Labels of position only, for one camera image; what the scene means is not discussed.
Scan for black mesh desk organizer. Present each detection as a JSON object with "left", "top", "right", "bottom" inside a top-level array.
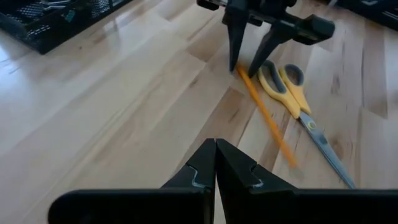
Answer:
[{"left": 0, "top": 0, "right": 133, "bottom": 56}]

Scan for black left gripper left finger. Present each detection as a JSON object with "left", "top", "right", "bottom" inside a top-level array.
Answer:
[{"left": 160, "top": 138, "right": 217, "bottom": 190}]

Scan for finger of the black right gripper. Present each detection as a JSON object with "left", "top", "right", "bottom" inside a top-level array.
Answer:
[
  {"left": 223, "top": 9, "right": 250, "bottom": 73},
  {"left": 248, "top": 21, "right": 296, "bottom": 78}
]

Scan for yellow handled scissors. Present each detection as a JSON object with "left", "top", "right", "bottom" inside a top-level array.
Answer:
[{"left": 257, "top": 60, "right": 358, "bottom": 190}]

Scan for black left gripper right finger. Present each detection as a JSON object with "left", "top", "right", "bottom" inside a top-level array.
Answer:
[{"left": 216, "top": 138, "right": 298, "bottom": 191}]

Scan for orange wooden pencil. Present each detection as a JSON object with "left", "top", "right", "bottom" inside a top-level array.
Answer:
[{"left": 235, "top": 63, "right": 299, "bottom": 168}]

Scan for black binder clip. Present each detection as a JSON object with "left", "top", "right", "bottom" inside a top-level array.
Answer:
[{"left": 39, "top": 0, "right": 74, "bottom": 12}]

